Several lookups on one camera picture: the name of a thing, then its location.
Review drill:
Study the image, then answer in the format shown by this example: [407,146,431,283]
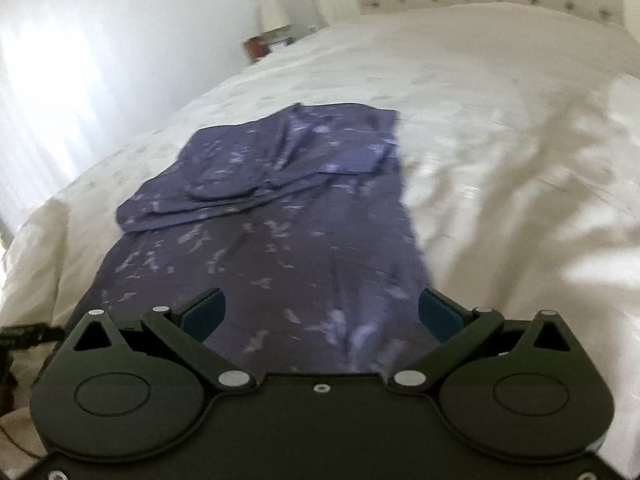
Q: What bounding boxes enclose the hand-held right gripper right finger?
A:
[387,287,577,393]

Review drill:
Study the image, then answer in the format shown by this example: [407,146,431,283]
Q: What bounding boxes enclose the white table lamp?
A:
[257,0,296,43]

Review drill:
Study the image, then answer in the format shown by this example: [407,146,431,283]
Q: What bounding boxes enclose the red box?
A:
[243,37,271,63]

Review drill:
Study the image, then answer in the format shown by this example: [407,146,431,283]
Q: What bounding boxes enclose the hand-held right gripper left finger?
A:
[60,287,256,392]

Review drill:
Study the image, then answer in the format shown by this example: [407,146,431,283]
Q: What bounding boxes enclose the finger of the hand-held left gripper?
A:
[0,324,67,352]

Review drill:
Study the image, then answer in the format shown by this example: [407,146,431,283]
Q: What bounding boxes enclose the white bed blanket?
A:
[0,2,640,461]

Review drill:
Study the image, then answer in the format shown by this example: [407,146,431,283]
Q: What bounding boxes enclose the purple patterned hooded jacket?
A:
[75,102,437,376]

